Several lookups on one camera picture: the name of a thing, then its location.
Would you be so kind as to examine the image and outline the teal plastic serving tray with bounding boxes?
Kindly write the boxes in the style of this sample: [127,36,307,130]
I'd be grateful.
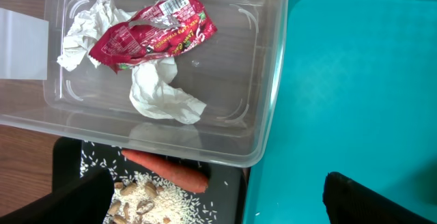
[243,0,436,223]

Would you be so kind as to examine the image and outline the orange carrot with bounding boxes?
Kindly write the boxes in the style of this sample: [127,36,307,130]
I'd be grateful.
[122,149,208,193]

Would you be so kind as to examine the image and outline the red snack wrapper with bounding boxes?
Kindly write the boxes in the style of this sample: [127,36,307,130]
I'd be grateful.
[89,0,217,72]

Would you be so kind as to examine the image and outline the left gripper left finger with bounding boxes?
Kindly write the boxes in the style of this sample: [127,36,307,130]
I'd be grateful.
[1,169,114,224]

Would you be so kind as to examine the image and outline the peanut and rice scraps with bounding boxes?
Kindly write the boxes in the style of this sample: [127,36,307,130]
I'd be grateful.
[79,141,234,224]

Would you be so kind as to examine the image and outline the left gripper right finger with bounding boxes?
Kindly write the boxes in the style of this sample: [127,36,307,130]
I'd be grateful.
[322,172,432,224]

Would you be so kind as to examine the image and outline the clear plastic waste bin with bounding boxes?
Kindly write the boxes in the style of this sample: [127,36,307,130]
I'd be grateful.
[1,0,288,167]

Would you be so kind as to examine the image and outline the black rectangular tray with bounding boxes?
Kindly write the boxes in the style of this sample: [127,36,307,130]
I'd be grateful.
[52,137,247,224]

